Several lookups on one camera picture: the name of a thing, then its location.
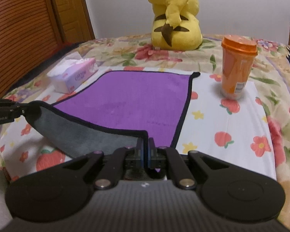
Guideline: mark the purple and grey towel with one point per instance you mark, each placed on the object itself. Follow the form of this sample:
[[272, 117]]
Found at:
[[115, 111]]

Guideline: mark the orange plastic cup with lid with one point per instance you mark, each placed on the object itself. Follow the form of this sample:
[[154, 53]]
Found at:
[[238, 56]]

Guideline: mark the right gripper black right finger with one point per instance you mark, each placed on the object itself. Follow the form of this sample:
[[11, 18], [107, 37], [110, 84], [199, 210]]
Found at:
[[185, 171]]

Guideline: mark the floral bed quilt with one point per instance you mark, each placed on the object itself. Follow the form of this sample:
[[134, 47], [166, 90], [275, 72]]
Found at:
[[269, 149]]

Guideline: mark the pink tissue box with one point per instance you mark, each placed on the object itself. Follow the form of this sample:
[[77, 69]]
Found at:
[[68, 75]]

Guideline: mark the yellow Pikachu plush toy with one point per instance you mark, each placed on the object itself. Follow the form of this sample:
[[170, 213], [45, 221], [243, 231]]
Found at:
[[175, 26]]

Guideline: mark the wooden door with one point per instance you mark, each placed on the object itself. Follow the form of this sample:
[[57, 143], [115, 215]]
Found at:
[[74, 21]]

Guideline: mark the wooden slatted headboard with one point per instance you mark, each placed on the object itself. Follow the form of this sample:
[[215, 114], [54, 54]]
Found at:
[[29, 35]]

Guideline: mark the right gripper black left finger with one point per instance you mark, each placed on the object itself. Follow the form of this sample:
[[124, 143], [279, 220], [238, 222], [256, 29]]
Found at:
[[105, 171]]

